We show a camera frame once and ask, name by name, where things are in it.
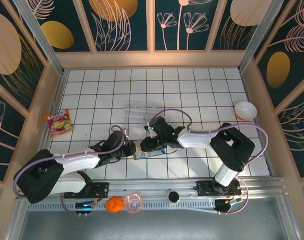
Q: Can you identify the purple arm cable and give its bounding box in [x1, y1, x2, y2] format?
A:
[144, 108, 269, 216]
[12, 124, 126, 216]

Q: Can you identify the small black circuit board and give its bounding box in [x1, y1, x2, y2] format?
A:
[74, 199, 102, 216]
[214, 196, 244, 215]

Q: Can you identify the clear acrylic organizer box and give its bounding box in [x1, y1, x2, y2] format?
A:
[123, 100, 167, 130]

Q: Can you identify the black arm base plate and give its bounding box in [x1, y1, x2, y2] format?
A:
[196, 179, 242, 198]
[64, 181, 109, 200]

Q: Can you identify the perforated metal cable tray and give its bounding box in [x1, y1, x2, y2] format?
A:
[26, 201, 217, 213]

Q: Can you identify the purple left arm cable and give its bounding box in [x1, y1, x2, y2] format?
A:
[12, 124, 126, 216]

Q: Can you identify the aluminium frame post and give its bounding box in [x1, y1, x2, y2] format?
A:
[238, 0, 285, 73]
[13, 0, 65, 76]

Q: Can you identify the teal card holder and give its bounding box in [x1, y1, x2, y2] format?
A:
[132, 147, 165, 161]

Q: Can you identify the red snack packet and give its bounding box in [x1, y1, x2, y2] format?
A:
[43, 109, 75, 140]

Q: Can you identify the black round cup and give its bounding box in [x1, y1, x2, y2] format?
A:
[167, 191, 180, 204]

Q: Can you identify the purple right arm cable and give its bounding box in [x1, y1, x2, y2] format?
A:
[144, 108, 269, 216]

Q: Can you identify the white bowl orange outside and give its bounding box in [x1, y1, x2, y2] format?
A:
[234, 100, 257, 121]

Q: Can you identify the aluminium mounting rail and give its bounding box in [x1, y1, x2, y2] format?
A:
[16, 176, 286, 201]

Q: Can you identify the orange toy fruit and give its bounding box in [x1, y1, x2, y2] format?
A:
[105, 196, 124, 214]

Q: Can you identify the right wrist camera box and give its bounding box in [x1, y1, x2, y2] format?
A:
[143, 121, 155, 139]

